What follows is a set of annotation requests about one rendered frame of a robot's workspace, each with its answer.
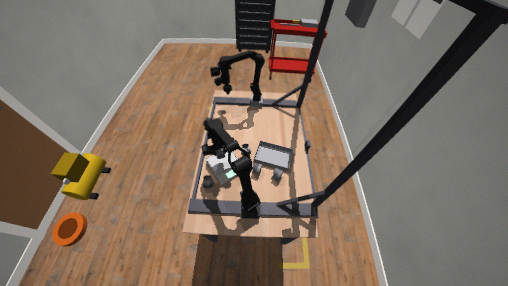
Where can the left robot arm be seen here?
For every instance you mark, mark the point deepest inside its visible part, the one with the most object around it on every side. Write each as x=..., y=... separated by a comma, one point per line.
x=242, y=166

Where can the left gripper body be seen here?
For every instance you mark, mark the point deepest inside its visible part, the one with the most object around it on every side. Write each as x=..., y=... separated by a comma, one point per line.
x=207, y=150

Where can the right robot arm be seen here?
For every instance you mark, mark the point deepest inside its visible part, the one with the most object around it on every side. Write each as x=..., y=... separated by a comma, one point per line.
x=226, y=62

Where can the white digital scale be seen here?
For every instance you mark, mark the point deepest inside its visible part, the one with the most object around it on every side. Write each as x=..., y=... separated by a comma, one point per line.
x=222, y=167

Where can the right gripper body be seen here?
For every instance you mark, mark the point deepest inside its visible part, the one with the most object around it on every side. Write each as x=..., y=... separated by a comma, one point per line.
x=226, y=80

